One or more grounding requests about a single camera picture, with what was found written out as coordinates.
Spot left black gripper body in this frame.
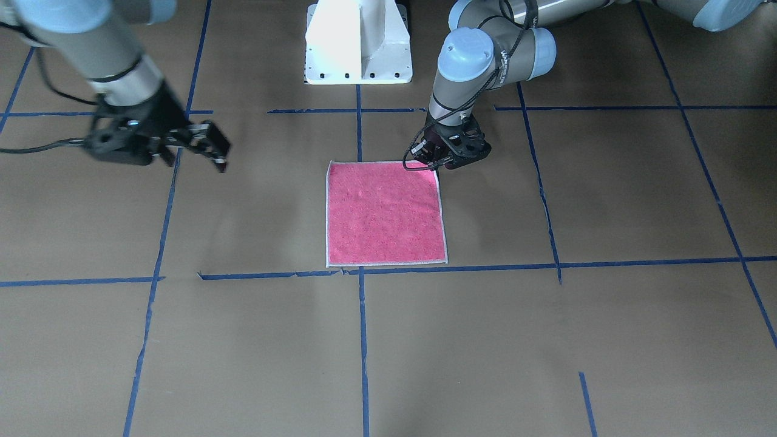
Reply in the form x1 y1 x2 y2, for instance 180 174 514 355
416 115 492 169

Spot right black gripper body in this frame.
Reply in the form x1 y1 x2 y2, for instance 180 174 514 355
85 82 192 166

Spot pink towel white edge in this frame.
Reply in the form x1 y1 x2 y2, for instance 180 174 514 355
325 161 449 268

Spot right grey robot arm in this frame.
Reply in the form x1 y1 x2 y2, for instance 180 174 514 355
2 1 231 172

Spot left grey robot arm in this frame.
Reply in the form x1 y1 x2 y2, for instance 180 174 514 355
401 1 775 172

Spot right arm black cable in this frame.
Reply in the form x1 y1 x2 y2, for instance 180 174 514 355
0 46 101 155

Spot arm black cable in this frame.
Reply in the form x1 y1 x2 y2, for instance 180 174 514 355
403 0 541 172
0 46 101 155

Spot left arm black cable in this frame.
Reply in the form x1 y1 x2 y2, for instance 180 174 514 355
403 0 541 172

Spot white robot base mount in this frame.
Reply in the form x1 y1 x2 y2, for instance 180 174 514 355
304 1 413 86

